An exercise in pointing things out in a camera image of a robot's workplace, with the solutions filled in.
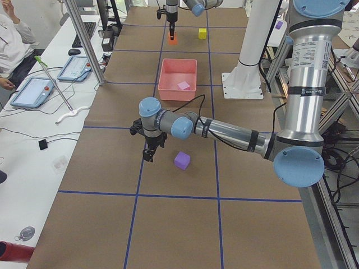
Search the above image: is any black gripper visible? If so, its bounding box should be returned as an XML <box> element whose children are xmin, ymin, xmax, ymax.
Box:
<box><xmin>167</xmin><ymin>11</ymin><xmax>178</xmax><ymax>38</ymax></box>
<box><xmin>142</xmin><ymin>133</ymin><xmax>167</xmax><ymax>162</ymax></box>

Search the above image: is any orange foam block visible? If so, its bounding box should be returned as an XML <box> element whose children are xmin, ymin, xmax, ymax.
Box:
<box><xmin>167</xmin><ymin>32</ymin><xmax>178</xmax><ymax>45</ymax></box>

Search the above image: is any pink foam block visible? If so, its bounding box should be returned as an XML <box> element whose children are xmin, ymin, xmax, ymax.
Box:
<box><xmin>177</xmin><ymin>81</ymin><xmax>191</xmax><ymax>90</ymax></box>

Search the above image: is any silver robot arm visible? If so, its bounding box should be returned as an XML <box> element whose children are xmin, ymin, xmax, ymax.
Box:
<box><xmin>157</xmin><ymin>0</ymin><xmax>223</xmax><ymax>40</ymax></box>
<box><xmin>130</xmin><ymin>1</ymin><xmax>350</xmax><ymax>188</ymax></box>

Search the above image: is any pink plastic bin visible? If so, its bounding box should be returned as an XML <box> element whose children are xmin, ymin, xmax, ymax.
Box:
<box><xmin>158</xmin><ymin>58</ymin><xmax>197</xmax><ymax>101</ymax></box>

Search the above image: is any yellow foam block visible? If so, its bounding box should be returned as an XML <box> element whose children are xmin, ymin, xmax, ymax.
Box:
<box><xmin>198</xmin><ymin>28</ymin><xmax>207</xmax><ymax>40</ymax></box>

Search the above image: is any purple foam block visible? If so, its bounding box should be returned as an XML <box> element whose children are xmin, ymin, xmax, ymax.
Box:
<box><xmin>174</xmin><ymin>151</ymin><xmax>191</xmax><ymax>170</ymax></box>

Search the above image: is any black monitor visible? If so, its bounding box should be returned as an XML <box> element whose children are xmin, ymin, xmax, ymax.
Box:
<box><xmin>96</xmin><ymin>0</ymin><xmax>122</xmax><ymax>33</ymax></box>

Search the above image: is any black box with label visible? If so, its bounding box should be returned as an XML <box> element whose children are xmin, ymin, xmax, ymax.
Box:
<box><xmin>102</xmin><ymin>27</ymin><xmax>114</xmax><ymax>52</ymax></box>

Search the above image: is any black keyboard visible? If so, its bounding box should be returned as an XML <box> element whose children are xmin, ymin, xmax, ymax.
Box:
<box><xmin>71</xmin><ymin>21</ymin><xmax>97</xmax><ymax>48</ymax></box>

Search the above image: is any black computer mouse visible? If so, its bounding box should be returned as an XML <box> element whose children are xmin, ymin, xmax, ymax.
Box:
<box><xmin>68</xmin><ymin>48</ymin><xmax>81</xmax><ymax>56</ymax></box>

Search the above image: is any far blue teach pendant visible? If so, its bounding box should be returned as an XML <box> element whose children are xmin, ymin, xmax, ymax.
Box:
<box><xmin>57</xmin><ymin>55</ymin><xmax>91</xmax><ymax>82</ymax></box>

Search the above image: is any blue teach pendant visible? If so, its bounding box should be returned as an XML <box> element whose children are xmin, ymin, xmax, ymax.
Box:
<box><xmin>10</xmin><ymin>77</ymin><xmax>54</xmax><ymax>108</ymax></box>
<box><xmin>57</xmin><ymin>55</ymin><xmax>91</xmax><ymax>82</ymax></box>

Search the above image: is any small black square device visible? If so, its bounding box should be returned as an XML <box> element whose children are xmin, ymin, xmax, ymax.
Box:
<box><xmin>38</xmin><ymin>139</ymin><xmax>48</xmax><ymax>151</ymax></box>

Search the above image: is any near blue teach pendant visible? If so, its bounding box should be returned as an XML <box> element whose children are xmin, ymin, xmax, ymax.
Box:
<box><xmin>10</xmin><ymin>77</ymin><xmax>54</xmax><ymax>108</ymax></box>

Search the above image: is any metal grabber stick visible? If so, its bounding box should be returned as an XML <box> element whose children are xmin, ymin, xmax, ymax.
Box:
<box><xmin>34</xmin><ymin>55</ymin><xmax>90</xmax><ymax>125</ymax></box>

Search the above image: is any round metal lid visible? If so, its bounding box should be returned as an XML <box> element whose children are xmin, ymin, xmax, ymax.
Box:
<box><xmin>14</xmin><ymin>226</ymin><xmax>35</xmax><ymax>242</ymax></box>

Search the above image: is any seated person white shirt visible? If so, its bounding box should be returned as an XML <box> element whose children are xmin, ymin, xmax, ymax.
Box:
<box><xmin>1</xmin><ymin>1</ymin><xmax>36</xmax><ymax>90</ymax></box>

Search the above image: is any red cylinder bottle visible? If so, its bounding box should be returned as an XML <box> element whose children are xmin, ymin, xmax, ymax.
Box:
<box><xmin>1</xmin><ymin>241</ymin><xmax>35</xmax><ymax>263</ymax></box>

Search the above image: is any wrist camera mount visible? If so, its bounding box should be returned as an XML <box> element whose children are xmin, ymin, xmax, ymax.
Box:
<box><xmin>130</xmin><ymin>118</ymin><xmax>145</xmax><ymax>136</ymax></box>
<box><xmin>157</xmin><ymin>7</ymin><xmax>167</xmax><ymax>20</ymax></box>

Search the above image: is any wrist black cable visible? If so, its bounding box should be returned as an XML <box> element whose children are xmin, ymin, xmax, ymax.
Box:
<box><xmin>173</xmin><ymin>94</ymin><xmax>288</xmax><ymax>149</ymax></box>

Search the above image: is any aluminium frame post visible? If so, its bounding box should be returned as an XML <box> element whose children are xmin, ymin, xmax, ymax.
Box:
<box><xmin>63</xmin><ymin>0</ymin><xmax>104</xmax><ymax>86</ymax></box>

